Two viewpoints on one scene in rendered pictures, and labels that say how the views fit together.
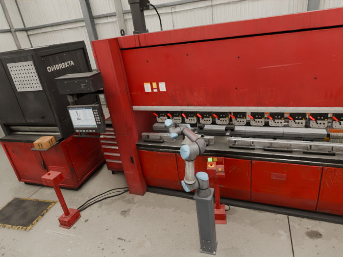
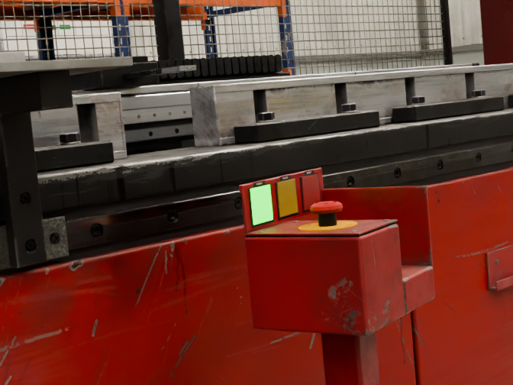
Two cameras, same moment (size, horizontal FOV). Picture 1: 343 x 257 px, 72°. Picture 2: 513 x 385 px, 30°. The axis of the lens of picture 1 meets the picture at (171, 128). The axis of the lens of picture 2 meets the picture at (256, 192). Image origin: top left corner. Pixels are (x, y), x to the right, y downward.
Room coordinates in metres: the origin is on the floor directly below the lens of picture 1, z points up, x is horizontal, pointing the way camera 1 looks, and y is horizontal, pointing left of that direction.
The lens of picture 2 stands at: (2.00, 0.70, 0.94)
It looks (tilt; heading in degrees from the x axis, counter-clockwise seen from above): 5 degrees down; 291
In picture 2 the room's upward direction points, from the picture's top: 5 degrees counter-clockwise
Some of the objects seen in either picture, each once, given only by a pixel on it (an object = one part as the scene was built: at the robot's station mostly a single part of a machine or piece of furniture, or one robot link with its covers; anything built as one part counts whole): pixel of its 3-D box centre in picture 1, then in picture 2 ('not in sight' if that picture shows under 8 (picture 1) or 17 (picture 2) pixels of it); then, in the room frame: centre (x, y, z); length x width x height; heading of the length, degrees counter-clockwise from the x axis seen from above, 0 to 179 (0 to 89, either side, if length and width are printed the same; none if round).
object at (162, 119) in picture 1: (162, 115); not in sight; (2.97, 0.09, 1.26); 0.15 x 0.09 x 0.17; 65
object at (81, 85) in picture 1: (87, 107); not in sight; (2.92, 1.03, 1.53); 0.51 x 0.25 x 0.85; 70
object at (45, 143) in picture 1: (43, 142); not in sight; (3.14, 1.86, 1.04); 0.30 x 0.26 x 0.12; 69
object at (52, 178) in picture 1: (60, 198); not in sight; (2.62, 1.61, 0.41); 0.25 x 0.20 x 0.83; 155
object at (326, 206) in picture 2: not in sight; (327, 216); (2.34, -0.40, 0.79); 0.04 x 0.04 x 0.04
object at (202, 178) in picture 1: (201, 179); not in sight; (1.88, -0.22, 0.94); 0.13 x 0.12 x 0.14; 108
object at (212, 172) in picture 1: (215, 166); (340, 244); (2.34, -0.45, 0.75); 0.20 x 0.16 x 0.18; 78
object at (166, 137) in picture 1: (158, 136); not in sight; (3.03, 0.20, 0.92); 0.50 x 0.06 x 0.10; 65
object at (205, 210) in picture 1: (206, 221); not in sight; (1.89, -0.23, 0.39); 0.18 x 0.18 x 0.77; 69
